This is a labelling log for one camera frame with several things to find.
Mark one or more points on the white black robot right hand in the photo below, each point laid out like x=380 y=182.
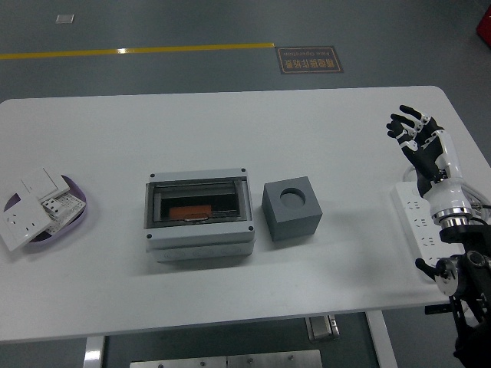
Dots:
x=429 y=153

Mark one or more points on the grey box with clear lid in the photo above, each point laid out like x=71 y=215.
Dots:
x=199 y=241

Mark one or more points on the orange cylinder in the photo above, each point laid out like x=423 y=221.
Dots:
x=188 y=212

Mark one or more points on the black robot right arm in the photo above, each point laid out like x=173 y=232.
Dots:
x=472 y=268

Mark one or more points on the grey cube with round hole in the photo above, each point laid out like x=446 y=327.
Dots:
x=291 y=226

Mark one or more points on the white power strip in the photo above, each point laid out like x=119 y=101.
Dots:
x=412 y=214

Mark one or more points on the red cabinet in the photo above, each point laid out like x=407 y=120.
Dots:
x=485 y=27

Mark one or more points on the white table leg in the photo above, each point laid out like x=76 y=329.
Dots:
x=381 y=341
x=94 y=352

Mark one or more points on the purple tray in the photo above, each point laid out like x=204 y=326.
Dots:
x=78 y=218

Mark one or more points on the white perforated socket plate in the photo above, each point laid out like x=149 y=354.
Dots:
x=71 y=209

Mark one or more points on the white socket insert module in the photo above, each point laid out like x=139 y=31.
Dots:
x=51 y=207

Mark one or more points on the small grey floor plate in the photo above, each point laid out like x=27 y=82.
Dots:
x=64 y=18

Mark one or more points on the grey metal table bracket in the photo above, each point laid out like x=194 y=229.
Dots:
x=322 y=329

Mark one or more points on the steel base plate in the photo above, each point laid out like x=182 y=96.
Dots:
x=178 y=362
x=274 y=359

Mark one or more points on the white wall switch plate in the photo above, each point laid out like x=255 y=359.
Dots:
x=42 y=182

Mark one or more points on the white wall socket plate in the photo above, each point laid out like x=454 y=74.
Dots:
x=23 y=222

